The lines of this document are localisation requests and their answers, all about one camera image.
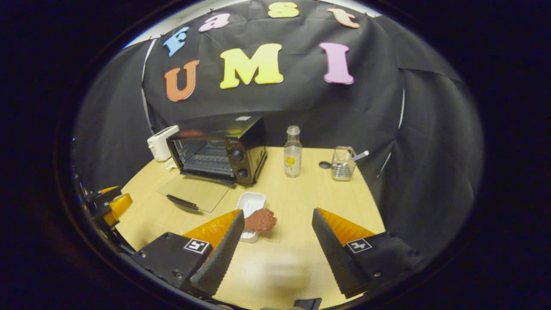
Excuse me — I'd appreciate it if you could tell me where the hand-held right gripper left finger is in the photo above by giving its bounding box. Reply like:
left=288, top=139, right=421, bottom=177
left=129, top=210, right=245, bottom=298

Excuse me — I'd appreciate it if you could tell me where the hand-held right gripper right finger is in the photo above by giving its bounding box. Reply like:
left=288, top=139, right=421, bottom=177
left=312, top=208, right=424, bottom=299

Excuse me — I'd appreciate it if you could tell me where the brown meat piece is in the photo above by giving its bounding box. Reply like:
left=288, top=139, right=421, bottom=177
left=244, top=208, right=278, bottom=233

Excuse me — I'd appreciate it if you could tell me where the black electric oven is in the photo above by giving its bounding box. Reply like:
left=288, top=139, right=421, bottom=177
left=157, top=115, right=267, bottom=214

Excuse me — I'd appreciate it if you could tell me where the small white rectangular tray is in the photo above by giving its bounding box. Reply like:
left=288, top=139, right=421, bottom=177
left=235, top=192, right=266, bottom=243

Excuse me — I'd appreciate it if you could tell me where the white toaster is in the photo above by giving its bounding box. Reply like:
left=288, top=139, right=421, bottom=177
left=147, top=125, right=180, bottom=162

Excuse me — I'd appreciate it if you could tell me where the clear cutlery holder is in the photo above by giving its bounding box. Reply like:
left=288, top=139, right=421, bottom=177
left=331, top=146, right=357, bottom=181

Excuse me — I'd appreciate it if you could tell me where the clear glass bottle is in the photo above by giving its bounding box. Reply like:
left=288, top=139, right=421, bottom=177
left=284, top=125, right=303, bottom=178

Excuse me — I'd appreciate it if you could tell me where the black backdrop cloth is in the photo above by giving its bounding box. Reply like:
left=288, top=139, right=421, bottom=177
left=71, top=0, right=485, bottom=254

